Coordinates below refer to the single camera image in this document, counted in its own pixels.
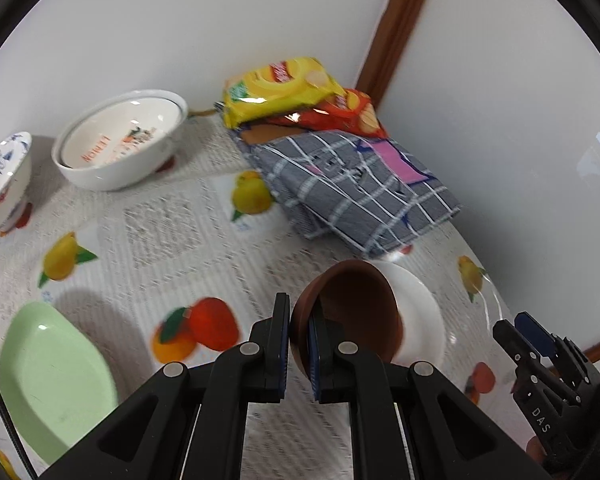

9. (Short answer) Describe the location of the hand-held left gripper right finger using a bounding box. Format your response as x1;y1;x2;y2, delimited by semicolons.
307;305;553;480

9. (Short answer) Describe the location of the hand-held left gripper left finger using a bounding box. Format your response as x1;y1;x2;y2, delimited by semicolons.
40;292;292;480

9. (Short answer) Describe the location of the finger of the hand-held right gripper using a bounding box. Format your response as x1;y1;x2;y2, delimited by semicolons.
513;311;563;358
492;319;548;376

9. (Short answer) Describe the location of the small brown bowl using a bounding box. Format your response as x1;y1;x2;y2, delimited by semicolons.
289;259;406;378

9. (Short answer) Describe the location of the white patterned bowl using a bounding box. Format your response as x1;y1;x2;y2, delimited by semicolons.
375;261;447;367

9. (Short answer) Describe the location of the grey checked cloth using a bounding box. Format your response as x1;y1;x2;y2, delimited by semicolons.
235;129;463;259

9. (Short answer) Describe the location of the brown flat packet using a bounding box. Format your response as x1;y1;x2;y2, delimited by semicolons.
237;119;306;147

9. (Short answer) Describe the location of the green square plate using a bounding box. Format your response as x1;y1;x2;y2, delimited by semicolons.
0;301;120;466

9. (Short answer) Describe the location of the large plain white bowl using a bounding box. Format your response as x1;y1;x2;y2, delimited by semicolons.
51;89;189;192

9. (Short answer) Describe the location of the red chip bag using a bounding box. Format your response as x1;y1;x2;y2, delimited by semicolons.
270;88;388;138

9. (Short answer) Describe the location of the yellow chip bag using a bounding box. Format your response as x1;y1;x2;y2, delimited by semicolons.
215;56;347;130

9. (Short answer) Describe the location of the white bowl with orange print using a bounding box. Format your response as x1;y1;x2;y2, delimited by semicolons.
60;96;187;168

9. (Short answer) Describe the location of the blue fish print bowl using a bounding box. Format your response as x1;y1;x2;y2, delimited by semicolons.
0;131;34;233

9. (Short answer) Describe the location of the brown wooden door frame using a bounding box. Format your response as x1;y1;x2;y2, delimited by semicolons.
355;0;442;108

